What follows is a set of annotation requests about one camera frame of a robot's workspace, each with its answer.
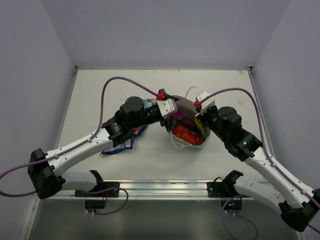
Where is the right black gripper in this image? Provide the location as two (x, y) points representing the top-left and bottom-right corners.
(195, 105), (229, 144)

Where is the green red snack packet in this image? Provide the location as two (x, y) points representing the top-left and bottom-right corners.
(142, 98), (157, 109)

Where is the yellow green candy packet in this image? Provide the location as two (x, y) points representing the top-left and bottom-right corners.
(193, 116), (210, 140)

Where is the light blue paper bag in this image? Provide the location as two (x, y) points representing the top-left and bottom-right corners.
(167, 86), (211, 150)

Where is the blue red snack packet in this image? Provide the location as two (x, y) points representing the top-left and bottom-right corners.
(133, 125), (148, 137)

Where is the blue Kettle chips bag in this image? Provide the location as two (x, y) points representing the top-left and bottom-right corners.
(100, 138), (135, 156)

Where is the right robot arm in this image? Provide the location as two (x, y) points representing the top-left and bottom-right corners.
(196, 105), (320, 232)

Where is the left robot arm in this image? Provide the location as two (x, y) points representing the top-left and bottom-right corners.
(27, 89), (179, 199)

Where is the orange red chips bag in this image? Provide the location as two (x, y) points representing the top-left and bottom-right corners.
(171, 124), (205, 146)

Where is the purple snack packet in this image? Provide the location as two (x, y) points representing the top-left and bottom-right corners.
(169, 111), (196, 129)

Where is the right base control box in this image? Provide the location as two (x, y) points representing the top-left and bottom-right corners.
(220, 198), (243, 214)

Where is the base control box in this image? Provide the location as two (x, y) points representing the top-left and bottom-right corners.
(84, 198), (107, 213)
(220, 198), (243, 214)

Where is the left base control box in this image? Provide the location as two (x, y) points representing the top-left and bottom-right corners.
(84, 198), (107, 213)

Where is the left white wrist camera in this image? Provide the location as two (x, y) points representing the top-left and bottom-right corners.
(156, 98), (178, 119)

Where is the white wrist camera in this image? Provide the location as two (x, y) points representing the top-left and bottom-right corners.
(195, 91), (216, 115)
(156, 98), (178, 119)

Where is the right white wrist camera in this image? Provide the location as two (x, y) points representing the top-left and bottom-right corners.
(195, 91), (216, 115)

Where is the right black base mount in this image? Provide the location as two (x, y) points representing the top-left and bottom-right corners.
(206, 176), (241, 198)

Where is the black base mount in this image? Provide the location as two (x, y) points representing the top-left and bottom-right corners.
(206, 176), (241, 198)
(74, 181), (120, 198)

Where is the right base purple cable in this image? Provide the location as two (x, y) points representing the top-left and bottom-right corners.
(222, 194), (259, 240)

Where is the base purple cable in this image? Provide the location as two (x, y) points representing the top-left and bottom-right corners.
(222, 194), (259, 240)
(82, 186), (130, 216)

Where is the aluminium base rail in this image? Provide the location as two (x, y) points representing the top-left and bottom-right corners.
(32, 178), (276, 201)

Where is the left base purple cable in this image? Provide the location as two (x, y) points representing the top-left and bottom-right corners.
(82, 186), (130, 216)

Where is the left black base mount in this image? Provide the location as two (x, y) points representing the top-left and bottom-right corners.
(74, 181), (120, 198)

